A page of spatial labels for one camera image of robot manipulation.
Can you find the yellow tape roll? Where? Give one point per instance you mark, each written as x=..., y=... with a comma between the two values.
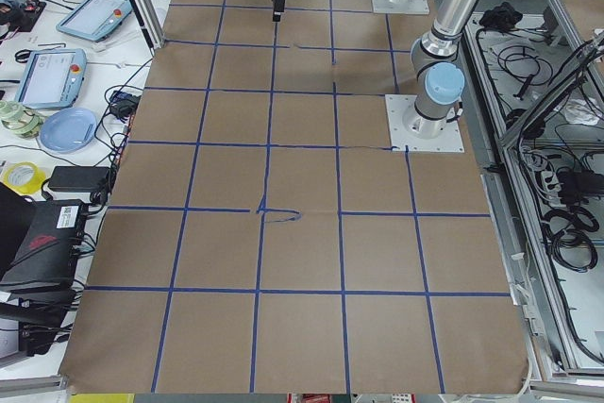
x=24, y=178

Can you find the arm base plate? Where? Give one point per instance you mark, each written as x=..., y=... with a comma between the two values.
x=409, y=7
x=411, y=132

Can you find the lower blue teach pendant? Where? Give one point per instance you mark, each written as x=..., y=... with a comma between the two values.
x=52, y=79

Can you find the green tape roll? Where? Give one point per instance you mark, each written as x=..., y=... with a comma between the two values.
x=23, y=122

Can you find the black power adapter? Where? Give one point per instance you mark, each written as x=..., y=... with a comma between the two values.
x=78, y=179

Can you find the upper blue teach pendant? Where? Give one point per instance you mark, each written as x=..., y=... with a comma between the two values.
x=94, y=20

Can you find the blue plastic plate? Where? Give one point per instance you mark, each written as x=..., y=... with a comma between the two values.
x=68, y=130

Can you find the brown paper table mat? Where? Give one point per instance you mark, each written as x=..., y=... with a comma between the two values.
x=263, y=237

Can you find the black computer box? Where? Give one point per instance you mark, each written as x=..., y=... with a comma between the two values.
x=38, y=242

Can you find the blue teach pendant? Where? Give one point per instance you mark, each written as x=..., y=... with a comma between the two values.
x=94, y=20
x=52, y=79

